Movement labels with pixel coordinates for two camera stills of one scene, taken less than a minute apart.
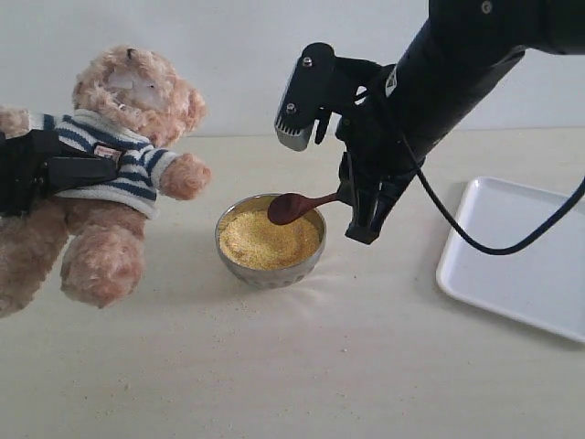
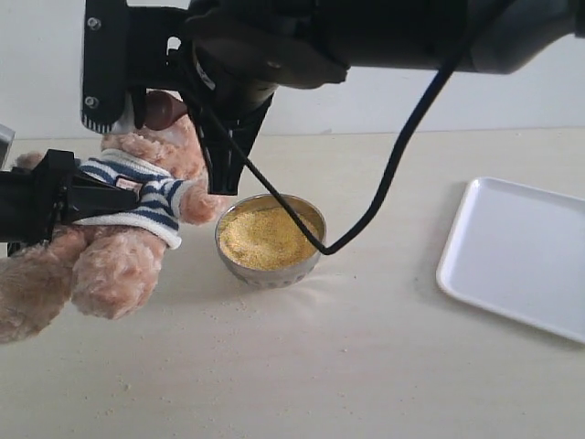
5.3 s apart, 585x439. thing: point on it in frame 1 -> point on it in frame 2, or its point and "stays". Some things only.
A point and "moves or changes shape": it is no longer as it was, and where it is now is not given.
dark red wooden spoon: [286, 208] -> [161, 110]
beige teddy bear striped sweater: [132, 101] moves or changes shape
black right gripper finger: [372, 201] -> [227, 144]
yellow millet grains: [252, 239] stays
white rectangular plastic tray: [543, 283] stays
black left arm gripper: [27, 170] -> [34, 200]
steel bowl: [264, 253] stays
